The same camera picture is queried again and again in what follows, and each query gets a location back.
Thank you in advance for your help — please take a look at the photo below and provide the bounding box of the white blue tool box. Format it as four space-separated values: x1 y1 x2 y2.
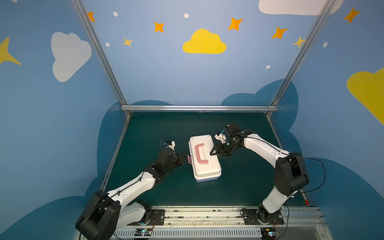
188 135 222 183

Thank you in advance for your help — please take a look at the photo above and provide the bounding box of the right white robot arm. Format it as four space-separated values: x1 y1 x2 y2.
210 122 310 224

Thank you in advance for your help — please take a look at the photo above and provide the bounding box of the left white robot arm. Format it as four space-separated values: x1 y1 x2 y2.
75 146 187 240

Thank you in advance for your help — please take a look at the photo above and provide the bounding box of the left controller board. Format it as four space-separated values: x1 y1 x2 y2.
134 228 153 237

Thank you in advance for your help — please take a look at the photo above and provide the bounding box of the controller board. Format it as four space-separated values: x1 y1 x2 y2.
134 228 153 237
260 228 277 240

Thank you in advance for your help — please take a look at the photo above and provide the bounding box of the right controller board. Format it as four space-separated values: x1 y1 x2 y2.
260 228 277 240

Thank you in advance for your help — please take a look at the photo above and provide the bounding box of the pink tool box handle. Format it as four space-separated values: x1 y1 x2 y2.
195 143 209 165

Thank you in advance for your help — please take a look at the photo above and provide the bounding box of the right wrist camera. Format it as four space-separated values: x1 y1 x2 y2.
215 130 227 144

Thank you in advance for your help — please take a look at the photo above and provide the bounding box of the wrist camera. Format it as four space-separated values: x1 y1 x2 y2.
215 130 227 144
164 140 176 151

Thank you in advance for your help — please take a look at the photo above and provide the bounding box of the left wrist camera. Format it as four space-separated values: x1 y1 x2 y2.
164 140 176 151

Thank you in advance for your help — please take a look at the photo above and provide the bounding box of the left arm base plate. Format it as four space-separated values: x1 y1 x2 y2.
129 209 166 226

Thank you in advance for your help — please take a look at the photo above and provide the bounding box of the back horizontal frame bar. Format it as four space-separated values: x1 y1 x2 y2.
121 105 278 112

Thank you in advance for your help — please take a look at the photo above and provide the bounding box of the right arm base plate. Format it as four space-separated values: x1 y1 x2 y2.
240 208 284 225

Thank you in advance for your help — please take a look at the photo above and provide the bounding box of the aluminium front rail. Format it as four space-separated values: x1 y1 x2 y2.
109 206 333 240

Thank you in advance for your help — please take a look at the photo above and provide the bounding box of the right frame post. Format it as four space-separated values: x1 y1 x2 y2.
266 0 337 119

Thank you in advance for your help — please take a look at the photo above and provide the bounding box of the frame post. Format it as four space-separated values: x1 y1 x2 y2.
266 0 337 119
71 0 127 107

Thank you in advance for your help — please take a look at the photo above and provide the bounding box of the left frame post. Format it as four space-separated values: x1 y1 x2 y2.
71 0 127 107

